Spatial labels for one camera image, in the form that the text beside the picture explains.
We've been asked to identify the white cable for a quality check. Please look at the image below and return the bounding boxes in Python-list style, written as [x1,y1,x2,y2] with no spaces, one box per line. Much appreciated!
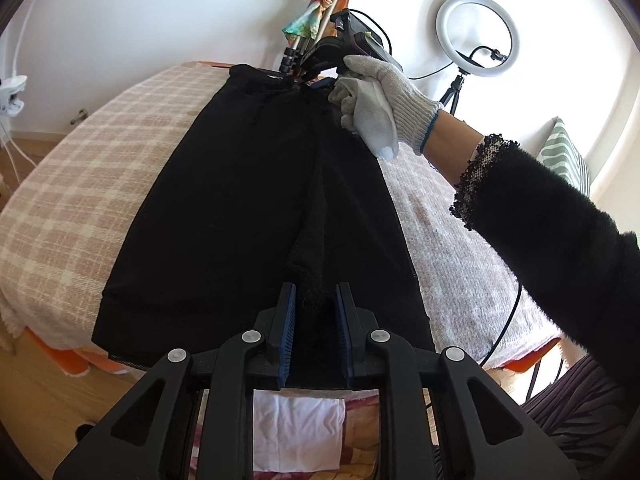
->
[0,117,38,183]

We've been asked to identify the person's right hand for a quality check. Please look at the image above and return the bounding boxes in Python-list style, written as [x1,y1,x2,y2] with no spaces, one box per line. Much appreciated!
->
[327,55,444,162]

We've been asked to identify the white ring light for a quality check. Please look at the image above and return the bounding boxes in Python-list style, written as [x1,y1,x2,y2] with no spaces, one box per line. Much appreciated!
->
[435,0,521,72]

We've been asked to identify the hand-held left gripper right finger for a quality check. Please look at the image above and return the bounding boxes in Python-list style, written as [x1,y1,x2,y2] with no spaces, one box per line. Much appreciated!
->
[335,282,582,480]

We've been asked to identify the green striped pillow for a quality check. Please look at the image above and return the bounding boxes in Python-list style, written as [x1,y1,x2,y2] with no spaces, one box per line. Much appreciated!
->
[536,116,592,194]

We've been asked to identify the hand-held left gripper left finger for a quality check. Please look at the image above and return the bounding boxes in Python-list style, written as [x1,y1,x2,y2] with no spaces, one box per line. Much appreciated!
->
[52,282,301,480]

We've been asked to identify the silver tripod stand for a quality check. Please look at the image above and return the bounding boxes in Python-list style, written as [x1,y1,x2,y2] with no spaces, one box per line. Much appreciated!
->
[282,0,352,77]

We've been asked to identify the person's dark pleated skirt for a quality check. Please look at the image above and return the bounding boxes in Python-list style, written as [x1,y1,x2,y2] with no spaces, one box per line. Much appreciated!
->
[519,354,640,480]

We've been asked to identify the beige plaid blanket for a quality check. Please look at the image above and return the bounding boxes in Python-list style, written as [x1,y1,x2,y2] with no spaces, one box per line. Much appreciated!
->
[0,61,242,352]

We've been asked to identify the white cloth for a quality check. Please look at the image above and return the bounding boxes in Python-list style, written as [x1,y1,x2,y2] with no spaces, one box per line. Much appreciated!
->
[252,389,347,474]

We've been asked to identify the black ring light tripod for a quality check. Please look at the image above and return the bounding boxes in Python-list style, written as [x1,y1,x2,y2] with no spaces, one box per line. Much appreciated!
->
[440,71,469,117]

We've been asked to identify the person's right forearm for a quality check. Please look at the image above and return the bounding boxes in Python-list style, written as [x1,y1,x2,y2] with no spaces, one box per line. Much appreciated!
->
[420,112,640,392]

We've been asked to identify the colourful tie-dye cloth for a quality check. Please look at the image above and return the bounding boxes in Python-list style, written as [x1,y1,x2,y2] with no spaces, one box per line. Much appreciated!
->
[282,0,357,44]

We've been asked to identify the black ring light cable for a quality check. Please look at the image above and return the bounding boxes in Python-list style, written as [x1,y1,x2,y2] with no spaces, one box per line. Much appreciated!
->
[409,46,508,81]

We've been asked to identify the white clamp with cables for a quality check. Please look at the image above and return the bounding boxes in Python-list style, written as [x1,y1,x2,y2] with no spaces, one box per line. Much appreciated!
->
[0,75,27,117]

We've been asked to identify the light fuzzy blanket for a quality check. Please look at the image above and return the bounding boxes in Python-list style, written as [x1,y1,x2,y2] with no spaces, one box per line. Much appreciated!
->
[381,147,565,363]

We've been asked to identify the black shorts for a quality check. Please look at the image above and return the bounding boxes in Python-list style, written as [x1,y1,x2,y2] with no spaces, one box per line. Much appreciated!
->
[91,63,436,392]

